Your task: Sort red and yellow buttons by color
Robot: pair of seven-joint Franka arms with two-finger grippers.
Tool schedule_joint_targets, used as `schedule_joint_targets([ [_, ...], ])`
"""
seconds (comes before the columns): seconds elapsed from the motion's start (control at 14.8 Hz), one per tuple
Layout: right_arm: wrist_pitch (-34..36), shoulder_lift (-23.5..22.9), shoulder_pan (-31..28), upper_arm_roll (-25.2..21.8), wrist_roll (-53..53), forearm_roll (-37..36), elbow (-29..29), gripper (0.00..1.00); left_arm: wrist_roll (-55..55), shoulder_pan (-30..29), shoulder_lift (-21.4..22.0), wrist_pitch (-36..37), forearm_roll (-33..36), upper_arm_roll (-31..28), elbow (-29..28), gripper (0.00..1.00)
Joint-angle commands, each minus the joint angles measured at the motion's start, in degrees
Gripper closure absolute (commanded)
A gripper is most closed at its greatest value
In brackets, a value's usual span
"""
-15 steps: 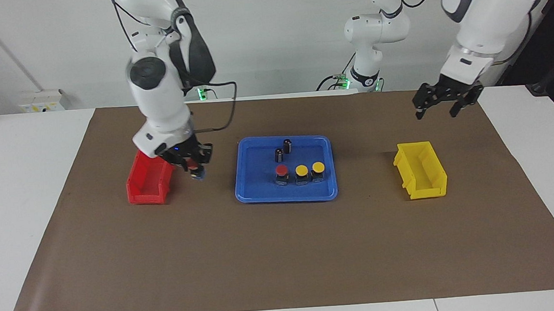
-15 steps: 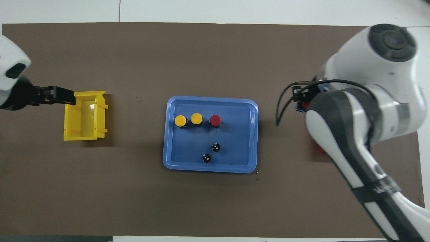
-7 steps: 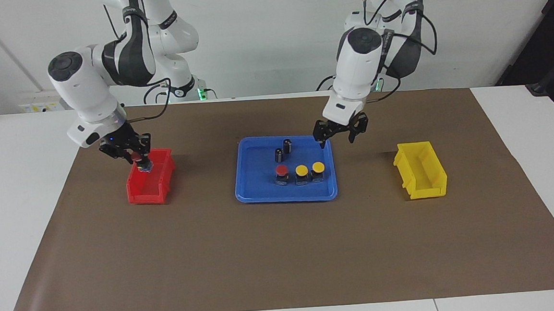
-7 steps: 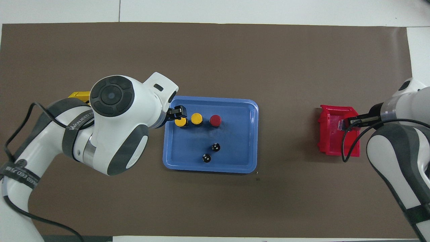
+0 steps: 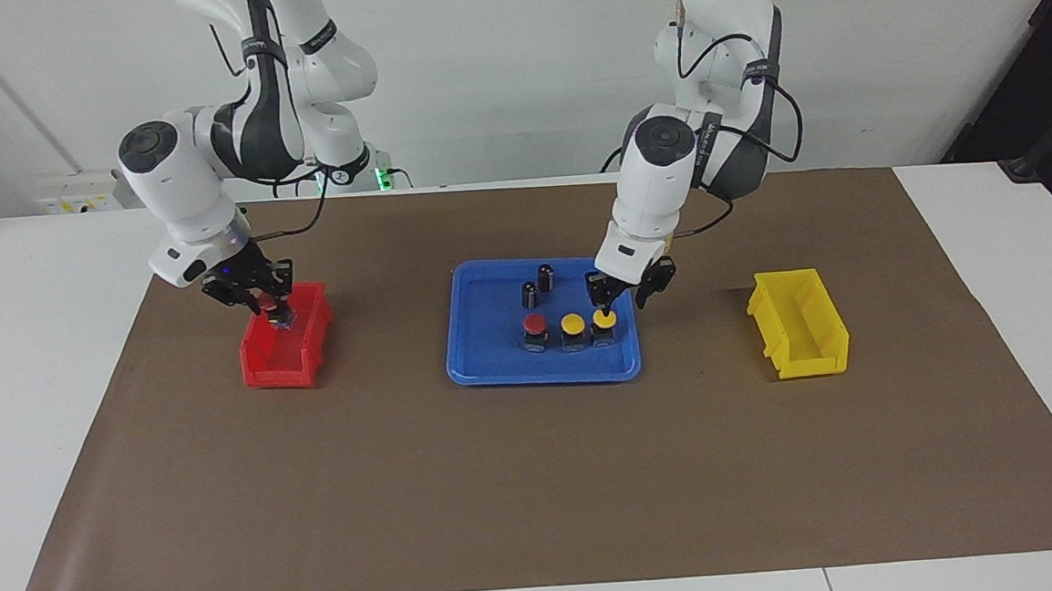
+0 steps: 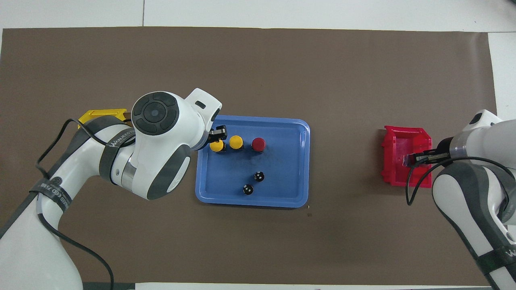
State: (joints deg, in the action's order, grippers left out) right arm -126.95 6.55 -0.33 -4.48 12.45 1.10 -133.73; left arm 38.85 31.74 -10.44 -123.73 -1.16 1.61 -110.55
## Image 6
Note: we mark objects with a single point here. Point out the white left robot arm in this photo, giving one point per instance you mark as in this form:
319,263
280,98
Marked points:
157,141

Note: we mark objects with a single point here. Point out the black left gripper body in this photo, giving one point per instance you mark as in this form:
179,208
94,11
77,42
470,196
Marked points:
212,134

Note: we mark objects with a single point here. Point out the red plastic storage bin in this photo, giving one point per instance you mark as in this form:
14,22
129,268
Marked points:
397,169

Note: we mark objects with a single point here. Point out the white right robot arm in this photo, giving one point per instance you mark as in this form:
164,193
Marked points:
479,189

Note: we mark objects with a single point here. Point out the brown paper table mat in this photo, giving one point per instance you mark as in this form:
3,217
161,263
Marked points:
322,245

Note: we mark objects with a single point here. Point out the yellow push button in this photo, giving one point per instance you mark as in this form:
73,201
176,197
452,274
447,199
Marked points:
217,146
236,141

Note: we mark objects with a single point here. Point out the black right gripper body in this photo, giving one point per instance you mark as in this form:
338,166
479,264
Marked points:
444,151

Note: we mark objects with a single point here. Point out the yellow plastic storage bin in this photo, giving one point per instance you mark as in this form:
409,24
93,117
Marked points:
100,113

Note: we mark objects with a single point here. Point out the black cylinder component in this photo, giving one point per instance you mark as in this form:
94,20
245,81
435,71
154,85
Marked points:
248,189
259,176

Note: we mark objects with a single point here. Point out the blue plastic tray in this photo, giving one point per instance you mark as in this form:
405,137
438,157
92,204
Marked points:
278,177

